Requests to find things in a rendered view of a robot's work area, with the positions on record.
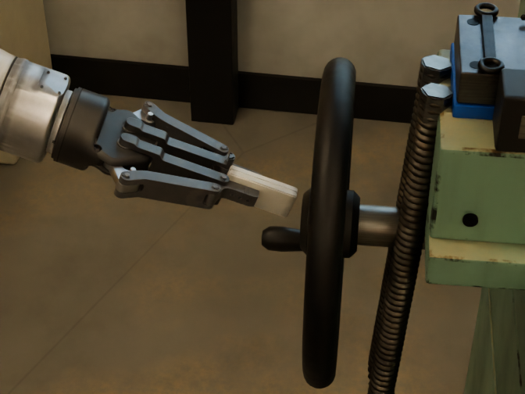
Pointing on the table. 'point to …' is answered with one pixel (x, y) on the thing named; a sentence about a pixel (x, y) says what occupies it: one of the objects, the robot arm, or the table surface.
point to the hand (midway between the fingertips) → (258, 191)
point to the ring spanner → (488, 38)
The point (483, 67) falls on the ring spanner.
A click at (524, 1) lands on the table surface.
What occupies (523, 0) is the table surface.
